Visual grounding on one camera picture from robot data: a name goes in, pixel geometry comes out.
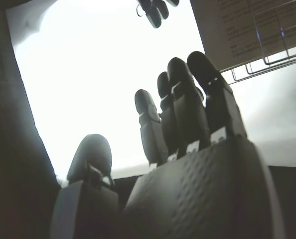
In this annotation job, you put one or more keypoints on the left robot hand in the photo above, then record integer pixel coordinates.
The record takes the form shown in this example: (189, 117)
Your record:
(200, 179)

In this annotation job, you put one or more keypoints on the large beige cardboard box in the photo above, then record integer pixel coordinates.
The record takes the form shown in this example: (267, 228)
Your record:
(227, 30)

